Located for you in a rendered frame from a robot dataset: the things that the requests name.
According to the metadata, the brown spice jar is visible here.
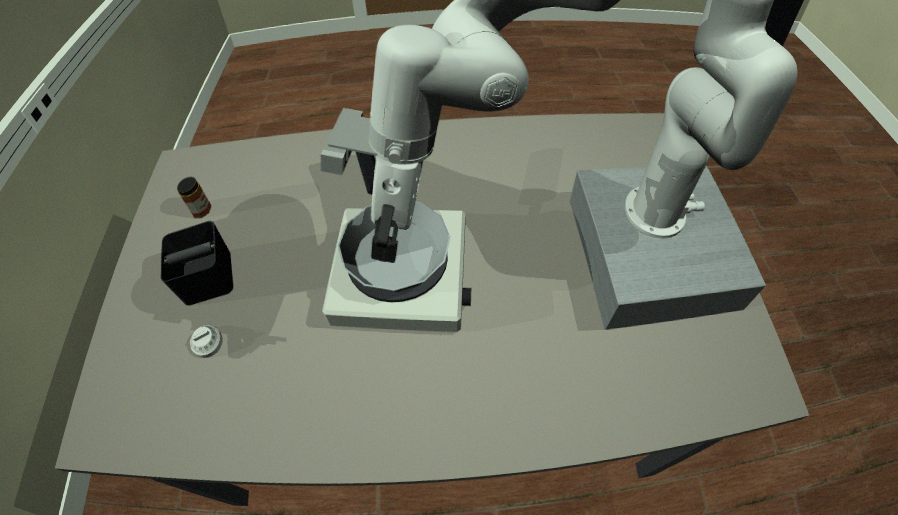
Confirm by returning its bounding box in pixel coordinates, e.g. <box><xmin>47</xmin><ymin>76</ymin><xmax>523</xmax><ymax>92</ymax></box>
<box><xmin>177</xmin><ymin>177</ymin><xmax>211</xmax><ymax>218</ymax></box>

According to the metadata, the white kitchen timer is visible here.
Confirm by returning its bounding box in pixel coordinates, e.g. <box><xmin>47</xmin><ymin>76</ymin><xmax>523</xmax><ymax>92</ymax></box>
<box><xmin>190</xmin><ymin>325</ymin><xmax>223</xmax><ymax>358</ymax></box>

